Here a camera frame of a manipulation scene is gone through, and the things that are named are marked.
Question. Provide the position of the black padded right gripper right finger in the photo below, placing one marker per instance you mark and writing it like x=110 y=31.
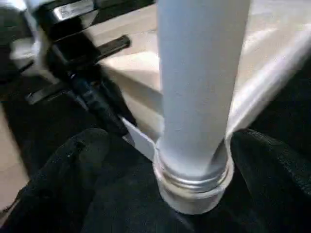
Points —
x=279 y=189

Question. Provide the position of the white plastic table leg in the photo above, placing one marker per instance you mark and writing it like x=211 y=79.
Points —
x=199 y=72

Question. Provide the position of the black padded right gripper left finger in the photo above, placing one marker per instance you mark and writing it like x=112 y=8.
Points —
x=53 y=189

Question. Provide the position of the white plastic table top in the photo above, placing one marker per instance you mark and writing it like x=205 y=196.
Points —
x=136 y=80

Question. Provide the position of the black padded mat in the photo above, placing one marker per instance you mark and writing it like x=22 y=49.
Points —
x=136 y=199

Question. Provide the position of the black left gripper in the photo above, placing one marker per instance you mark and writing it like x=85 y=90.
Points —
x=73 y=48

